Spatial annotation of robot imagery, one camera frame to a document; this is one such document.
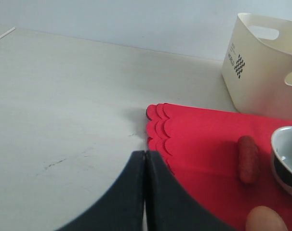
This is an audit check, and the brown egg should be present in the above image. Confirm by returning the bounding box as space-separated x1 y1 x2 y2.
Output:
245 206 288 231

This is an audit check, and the red scalloped tablecloth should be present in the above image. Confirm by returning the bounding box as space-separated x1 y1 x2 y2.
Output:
146 103 292 231

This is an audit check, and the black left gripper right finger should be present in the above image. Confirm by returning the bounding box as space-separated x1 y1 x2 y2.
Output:
145 151 233 231

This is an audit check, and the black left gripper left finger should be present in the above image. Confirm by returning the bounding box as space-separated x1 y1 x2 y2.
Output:
59 151 146 231

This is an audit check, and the cream plastic bin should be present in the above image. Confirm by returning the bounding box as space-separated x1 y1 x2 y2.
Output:
221 13 292 120

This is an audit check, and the white ceramic bowl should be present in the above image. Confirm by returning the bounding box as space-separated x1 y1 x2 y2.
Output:
271 126 292 196

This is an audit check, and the red sausage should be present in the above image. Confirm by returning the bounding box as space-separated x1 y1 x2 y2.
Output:
237 135 260 184

